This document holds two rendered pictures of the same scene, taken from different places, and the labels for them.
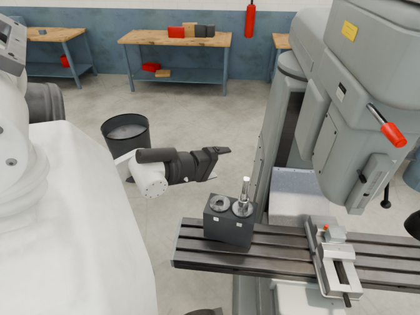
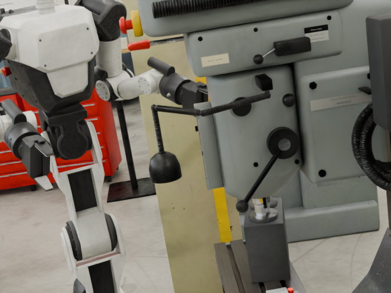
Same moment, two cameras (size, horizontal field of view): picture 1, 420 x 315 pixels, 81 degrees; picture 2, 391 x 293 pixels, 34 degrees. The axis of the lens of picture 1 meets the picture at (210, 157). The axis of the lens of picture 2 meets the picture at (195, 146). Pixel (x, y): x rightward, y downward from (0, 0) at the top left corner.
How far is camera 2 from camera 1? 1.92 m
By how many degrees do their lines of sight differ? 74
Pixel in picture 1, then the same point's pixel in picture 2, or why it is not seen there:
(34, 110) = (100, 9)
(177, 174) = (162, 85)
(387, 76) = not seen: hidden behind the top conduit
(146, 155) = (150, 60)
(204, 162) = (185, 89)
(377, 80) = not seen: hidden behind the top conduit
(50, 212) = (41, 15)
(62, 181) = (52, 13)
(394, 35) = not seen: outside the picture
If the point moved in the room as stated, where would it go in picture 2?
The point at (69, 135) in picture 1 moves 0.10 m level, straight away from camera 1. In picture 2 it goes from (75, 9) to (100, 4)
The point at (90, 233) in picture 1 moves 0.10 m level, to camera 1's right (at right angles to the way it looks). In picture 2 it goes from (36, 18) to (34, 20)
